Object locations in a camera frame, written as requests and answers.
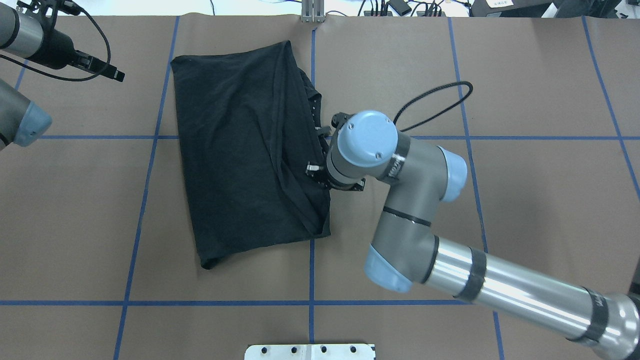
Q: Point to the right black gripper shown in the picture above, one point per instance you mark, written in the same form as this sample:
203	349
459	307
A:
314	169

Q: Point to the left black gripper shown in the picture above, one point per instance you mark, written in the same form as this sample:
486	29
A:
56	49

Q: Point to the black graphic t-shirt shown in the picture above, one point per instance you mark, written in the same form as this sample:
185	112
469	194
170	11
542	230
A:
248	127

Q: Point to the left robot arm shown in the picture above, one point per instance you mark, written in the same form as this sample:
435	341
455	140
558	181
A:
29	38

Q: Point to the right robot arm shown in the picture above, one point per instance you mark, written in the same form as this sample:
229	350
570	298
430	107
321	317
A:
405	251

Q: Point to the orange black connector strip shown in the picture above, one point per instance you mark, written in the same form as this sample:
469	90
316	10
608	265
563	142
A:
379	12

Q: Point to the black power adapter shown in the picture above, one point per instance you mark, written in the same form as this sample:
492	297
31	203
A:
400	7

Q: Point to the black box with label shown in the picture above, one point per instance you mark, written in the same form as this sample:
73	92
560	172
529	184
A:
511	8

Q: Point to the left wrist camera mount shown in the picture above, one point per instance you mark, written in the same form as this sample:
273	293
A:
48	9

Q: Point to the aluminium frame post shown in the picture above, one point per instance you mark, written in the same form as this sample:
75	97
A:
313	11

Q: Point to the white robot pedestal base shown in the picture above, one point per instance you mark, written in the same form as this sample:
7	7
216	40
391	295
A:
326	351

